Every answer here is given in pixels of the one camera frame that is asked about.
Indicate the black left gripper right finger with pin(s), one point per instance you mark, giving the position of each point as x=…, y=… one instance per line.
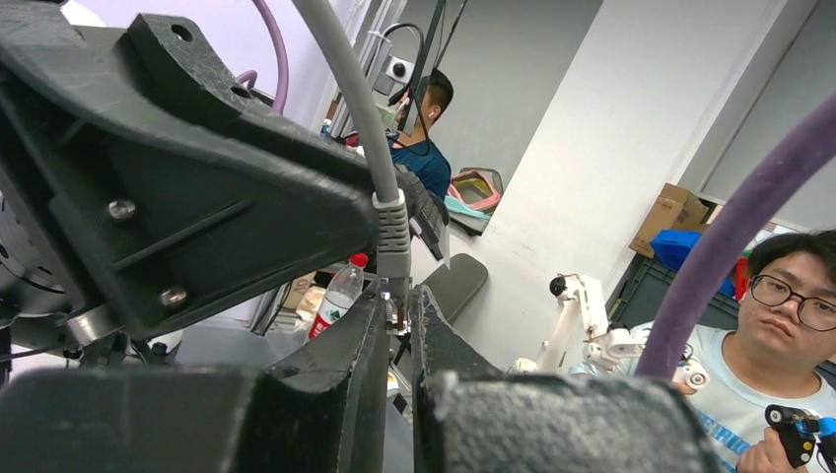
x=469, y=416

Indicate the standing man blue shirt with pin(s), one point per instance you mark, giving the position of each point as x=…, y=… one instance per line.
x=417, y=151

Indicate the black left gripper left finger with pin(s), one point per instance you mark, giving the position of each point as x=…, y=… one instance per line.
x=321, y=409

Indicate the grey chair seat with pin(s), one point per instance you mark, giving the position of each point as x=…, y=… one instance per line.
x=455, y=286

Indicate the clear plastic water bottle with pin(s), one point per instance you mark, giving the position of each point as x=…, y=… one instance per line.
x=345, y=287

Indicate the brown cardboard box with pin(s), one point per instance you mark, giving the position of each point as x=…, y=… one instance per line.
x=676, y=208

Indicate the seated operator with glasses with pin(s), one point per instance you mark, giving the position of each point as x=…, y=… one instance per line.
x=785, y=330

